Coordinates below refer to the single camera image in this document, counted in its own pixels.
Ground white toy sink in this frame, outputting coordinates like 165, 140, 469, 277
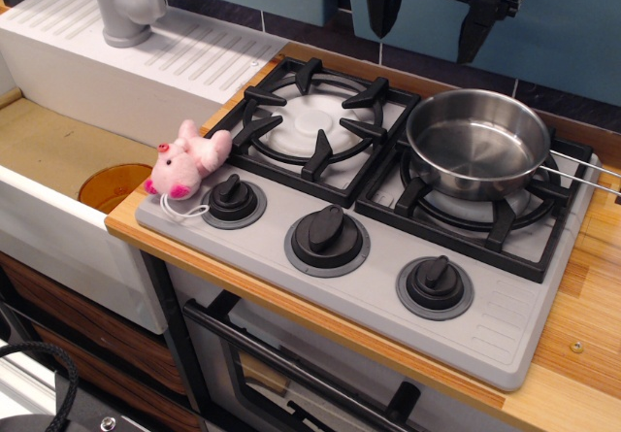
1, 0, 284, 334

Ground orange plastic bowl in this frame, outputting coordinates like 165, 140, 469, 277
78, 163, 151, 214

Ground black cable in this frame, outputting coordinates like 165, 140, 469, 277
0, 340, 80, 432

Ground black right burner grate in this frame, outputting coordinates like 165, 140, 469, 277
355, 136, 593, 283

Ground stainless steel pan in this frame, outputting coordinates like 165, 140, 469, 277
406, 88, 617, 201

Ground black burner grate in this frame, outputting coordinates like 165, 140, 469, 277
355, 136, 593, 283
213, 57, 420, 208

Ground pink stuffed pig toy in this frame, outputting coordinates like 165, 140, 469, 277
145, 119, 232, 220

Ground grey toy faucet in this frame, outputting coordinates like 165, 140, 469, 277
97, 0, 166, 49

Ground black left burner grate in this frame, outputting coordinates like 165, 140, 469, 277
213, 57, 420, 208

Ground black left stove knob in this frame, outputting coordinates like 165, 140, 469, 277
201, 174, 267, 230

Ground black stove knob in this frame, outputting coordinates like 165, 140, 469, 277
201, 174, 267, 230
284, 205, 371, 279
396, 255, 474, 321

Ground oven door with black handle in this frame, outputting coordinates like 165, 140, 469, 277
182, 291, 494, 431

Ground grey toy stove top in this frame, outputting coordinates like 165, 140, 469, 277
134, 55, 603, 393

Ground wooden drawer fronts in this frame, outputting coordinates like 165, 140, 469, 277
1, 253, 202, 431

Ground black right stove knob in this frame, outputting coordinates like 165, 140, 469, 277
396, 255, 474, 321

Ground black middle stove knob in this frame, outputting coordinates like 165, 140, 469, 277
284, 205, 371, 279

